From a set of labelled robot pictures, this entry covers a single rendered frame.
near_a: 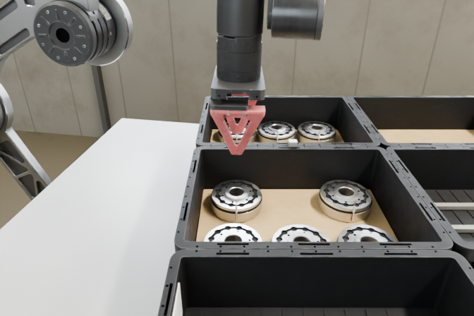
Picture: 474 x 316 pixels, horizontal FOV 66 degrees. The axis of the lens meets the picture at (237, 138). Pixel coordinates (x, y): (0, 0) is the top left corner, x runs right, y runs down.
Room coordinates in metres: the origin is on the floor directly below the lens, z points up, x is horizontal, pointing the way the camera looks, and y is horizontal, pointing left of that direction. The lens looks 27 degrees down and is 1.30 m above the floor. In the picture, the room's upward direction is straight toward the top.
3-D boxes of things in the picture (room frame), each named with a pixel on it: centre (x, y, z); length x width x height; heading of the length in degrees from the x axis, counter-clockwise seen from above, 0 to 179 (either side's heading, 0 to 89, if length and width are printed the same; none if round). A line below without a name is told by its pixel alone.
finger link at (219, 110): (0.44, 0.00, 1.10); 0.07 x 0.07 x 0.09; 89
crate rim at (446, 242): (0.53, -0.11, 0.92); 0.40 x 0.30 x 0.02; 90
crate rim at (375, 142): (0.83, -0.11, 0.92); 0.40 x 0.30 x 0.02; 90
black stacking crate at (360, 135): (0.83, -0.11, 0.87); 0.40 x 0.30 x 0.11; 90
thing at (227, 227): (0.47, 0.01, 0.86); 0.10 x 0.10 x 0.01
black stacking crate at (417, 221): (0.53, -0.11, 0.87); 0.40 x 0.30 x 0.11; 90
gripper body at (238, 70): (0.46, 0.00, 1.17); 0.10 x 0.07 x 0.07; 179
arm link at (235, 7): (0.46, -0.01, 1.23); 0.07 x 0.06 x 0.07; 80
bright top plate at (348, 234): (0.46, -0.22, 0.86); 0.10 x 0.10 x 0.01
